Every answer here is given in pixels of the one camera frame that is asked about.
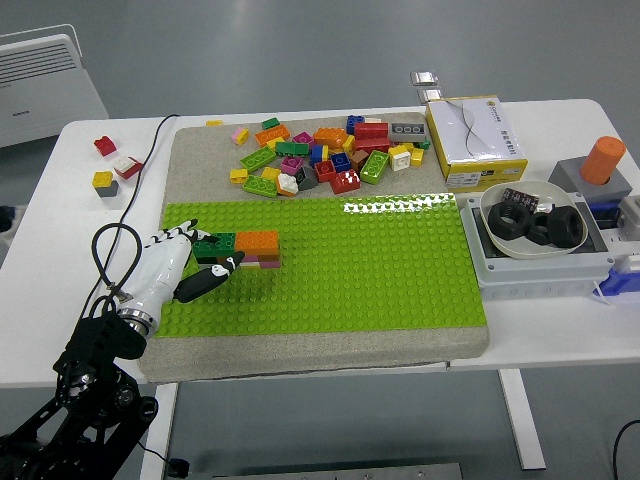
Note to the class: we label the white orange brick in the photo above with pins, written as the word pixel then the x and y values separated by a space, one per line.
pixel 287 184

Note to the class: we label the white zip tie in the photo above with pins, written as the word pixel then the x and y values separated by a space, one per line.
pixel 602 295

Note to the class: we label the small green brick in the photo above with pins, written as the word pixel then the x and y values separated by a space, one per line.
pixel 270 123

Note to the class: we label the blue brick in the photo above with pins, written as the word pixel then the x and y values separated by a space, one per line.
pixel 354 123
pixel 316 155
pixel 342 161

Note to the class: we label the white yellow brick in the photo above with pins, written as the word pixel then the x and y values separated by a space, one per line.
pixel 399 158

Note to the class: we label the silver floor socket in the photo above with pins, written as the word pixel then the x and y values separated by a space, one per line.
pixel 425 77
pixel 431 95

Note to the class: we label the blue white device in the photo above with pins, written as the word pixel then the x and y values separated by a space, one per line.
pixel 620 286

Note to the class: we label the grey-brown mat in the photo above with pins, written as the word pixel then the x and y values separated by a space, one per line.
pixel 200 165

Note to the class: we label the brown brick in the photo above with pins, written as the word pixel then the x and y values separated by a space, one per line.
pixel 360 157
pixel 270 257

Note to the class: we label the dark grey slope brick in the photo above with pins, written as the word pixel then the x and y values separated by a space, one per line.
pixel 307 179

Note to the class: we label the dark circuit board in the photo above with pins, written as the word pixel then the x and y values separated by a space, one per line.
pixel 522 196

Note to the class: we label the green studded baseplate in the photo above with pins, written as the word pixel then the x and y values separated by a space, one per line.
pixel 325 280

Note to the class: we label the blue block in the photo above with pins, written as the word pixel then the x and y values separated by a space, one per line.
pixel 602 206

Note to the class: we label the dark green long brick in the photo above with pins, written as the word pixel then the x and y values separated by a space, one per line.
pixel 292 148
pixel 222 242

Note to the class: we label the grey three-hole brick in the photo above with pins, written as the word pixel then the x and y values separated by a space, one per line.
pixel 407 131

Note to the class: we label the red slope brick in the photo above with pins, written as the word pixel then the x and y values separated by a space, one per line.
pixel 134 170

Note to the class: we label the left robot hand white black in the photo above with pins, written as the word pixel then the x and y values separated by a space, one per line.
pixel 157 270

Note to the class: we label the magenta flat brick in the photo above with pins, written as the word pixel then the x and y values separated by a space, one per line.
pixel 271 264

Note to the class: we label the small white brick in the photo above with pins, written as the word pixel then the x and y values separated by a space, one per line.
pixel 373 119

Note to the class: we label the large black hex nut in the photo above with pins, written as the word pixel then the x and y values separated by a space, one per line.
pixel 497 222
pixel 575 236

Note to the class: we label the pink yellow small brick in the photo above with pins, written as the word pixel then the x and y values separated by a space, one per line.
pixel 240 135

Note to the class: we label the grey metal plate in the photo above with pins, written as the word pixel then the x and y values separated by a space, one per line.
pixel 340 472

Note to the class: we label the orange cylinder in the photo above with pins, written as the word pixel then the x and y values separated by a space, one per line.
pixel 602 158

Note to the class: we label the white yellow cardboard box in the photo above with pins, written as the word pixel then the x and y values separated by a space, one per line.
pixel 475 135

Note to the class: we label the small black hex nut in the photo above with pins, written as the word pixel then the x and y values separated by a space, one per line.
pixel 537 236

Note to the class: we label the pink white brick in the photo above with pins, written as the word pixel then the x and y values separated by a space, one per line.
pixel 251 261

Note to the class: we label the white panel heater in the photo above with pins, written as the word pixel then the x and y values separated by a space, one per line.
pixel 45 100

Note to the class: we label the white bowl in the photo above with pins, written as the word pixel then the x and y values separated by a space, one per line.
pixel 545 189

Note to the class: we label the small flat yellow brick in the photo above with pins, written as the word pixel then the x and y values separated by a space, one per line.
pixel 215 122

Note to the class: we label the small dark green piece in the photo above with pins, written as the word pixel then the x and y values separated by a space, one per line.
pixel 425 144

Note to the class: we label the grey holder block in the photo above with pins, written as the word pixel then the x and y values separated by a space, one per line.
pixel 565 175

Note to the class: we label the grey junction box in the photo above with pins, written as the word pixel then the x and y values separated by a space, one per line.
pixel 525 273

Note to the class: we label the large red brick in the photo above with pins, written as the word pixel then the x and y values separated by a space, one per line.
pixel 371 135

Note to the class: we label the white table leg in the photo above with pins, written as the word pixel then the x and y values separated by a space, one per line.
pixel 522 420
pixel 162 430

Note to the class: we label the lime green brick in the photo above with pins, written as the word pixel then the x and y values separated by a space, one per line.
pixel 259 158
pixel 260 186
pixel 375 167

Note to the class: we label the orange long brick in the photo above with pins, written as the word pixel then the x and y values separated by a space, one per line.
pixel 272 134
pixel 330 137
pixel 257 242

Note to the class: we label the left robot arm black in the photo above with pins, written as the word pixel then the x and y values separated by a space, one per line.
pixel 95 350

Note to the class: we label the black plug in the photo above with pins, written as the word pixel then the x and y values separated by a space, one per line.
pixel 179 466

